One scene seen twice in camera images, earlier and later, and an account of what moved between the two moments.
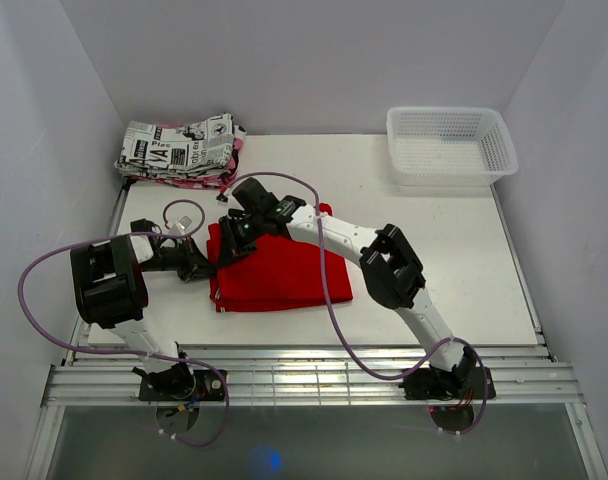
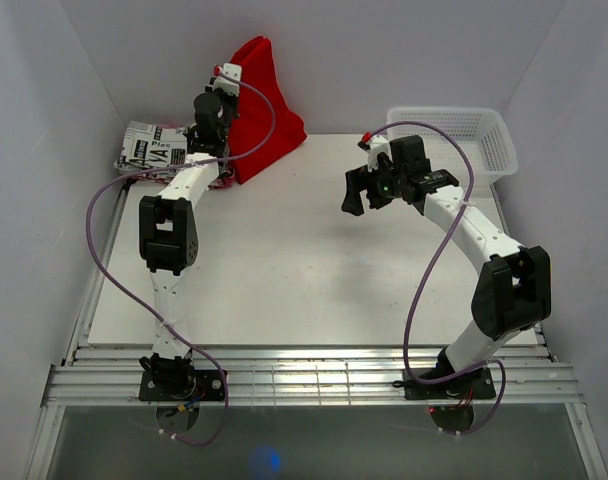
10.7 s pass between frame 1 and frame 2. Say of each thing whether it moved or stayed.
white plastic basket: stayed
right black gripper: moved
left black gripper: moved
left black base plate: stayed
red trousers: moved
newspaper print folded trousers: stayed
